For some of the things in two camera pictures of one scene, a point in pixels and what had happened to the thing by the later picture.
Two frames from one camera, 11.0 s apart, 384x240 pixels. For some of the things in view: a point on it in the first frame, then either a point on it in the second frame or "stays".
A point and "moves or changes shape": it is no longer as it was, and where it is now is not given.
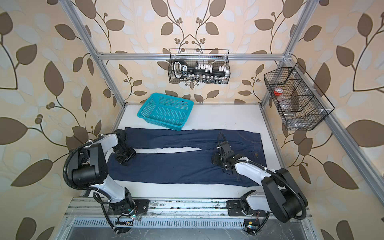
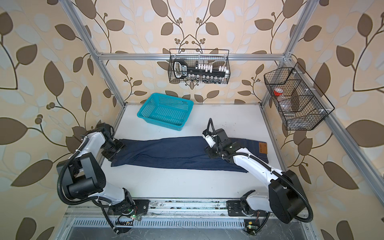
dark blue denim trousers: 186,166 moves or changes shape
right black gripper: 214,158 to 209,151
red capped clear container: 278,91 stays
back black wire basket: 196,66 stays
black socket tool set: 199,73 stays
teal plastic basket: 166,110 stays
